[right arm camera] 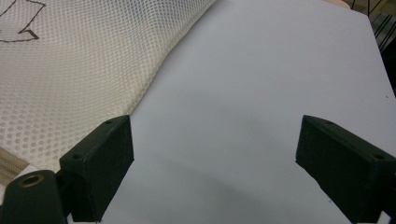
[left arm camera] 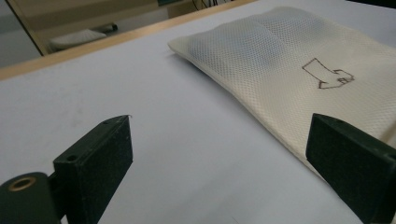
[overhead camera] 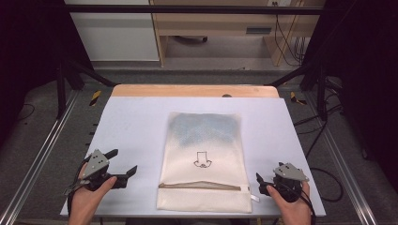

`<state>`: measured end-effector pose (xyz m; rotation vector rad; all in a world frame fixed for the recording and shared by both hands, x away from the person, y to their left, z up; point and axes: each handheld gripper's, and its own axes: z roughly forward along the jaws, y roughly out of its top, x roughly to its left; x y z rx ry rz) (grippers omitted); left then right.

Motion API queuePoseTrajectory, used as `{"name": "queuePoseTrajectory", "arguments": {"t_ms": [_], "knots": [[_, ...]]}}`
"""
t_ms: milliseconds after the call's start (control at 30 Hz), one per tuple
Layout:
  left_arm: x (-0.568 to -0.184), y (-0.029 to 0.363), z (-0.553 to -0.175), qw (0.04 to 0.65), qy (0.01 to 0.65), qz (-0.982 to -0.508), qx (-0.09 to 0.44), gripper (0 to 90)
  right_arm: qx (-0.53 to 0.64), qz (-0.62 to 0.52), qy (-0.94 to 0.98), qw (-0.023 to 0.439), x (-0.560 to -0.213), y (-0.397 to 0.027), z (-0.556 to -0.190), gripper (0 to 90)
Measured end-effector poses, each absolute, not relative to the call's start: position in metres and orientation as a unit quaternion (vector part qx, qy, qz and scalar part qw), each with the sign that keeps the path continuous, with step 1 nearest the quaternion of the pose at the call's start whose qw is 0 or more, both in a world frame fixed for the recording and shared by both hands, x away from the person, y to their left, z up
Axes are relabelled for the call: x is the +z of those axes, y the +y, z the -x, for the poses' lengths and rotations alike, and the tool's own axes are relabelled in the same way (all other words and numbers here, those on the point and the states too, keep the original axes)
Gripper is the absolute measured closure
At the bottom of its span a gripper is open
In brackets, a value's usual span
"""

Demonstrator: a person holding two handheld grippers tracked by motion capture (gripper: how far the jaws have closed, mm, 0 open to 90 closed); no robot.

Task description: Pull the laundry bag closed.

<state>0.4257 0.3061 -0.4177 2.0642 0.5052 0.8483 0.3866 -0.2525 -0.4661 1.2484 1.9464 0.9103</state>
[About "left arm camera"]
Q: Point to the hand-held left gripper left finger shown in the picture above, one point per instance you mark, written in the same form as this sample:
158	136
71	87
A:
93	161

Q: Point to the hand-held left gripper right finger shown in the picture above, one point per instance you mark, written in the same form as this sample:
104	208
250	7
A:
351	165

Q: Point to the cream mesh laundry bag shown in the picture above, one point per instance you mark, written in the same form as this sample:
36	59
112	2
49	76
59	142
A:
264	62

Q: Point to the light wooden table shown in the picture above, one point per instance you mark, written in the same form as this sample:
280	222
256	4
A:
93	45

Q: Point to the pale rounded object under desk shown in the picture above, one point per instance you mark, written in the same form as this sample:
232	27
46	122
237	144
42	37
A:
76	39

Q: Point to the dark object under desk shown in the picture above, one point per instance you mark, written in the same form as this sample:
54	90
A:
107	28

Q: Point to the light wooden desk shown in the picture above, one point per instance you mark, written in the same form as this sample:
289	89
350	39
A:
37	18

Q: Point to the grey label on desk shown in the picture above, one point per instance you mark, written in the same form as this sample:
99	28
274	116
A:
169	2

